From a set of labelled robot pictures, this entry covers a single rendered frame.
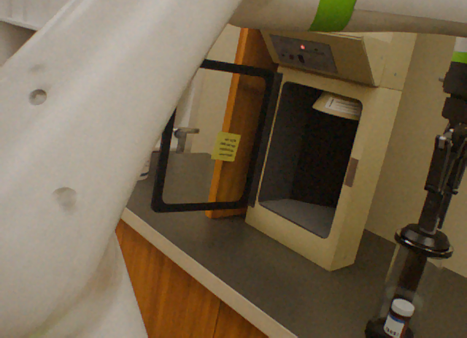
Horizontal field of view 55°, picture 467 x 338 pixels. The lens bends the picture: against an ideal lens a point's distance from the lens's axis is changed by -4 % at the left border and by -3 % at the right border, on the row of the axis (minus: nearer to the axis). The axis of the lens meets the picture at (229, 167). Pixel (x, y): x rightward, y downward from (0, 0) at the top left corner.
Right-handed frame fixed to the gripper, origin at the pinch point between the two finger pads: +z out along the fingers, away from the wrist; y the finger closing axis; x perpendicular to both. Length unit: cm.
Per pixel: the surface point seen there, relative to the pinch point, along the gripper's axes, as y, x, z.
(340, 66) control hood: -8.0, -33.6, -21.2
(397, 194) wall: -56, -34, 14
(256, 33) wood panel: -8, -62, -25
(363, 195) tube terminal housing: -18.8, -25.4, 8.2
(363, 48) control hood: -3.4, -25.8, -25.8
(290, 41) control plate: -5, -47, -24
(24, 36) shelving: -7, -249, -4
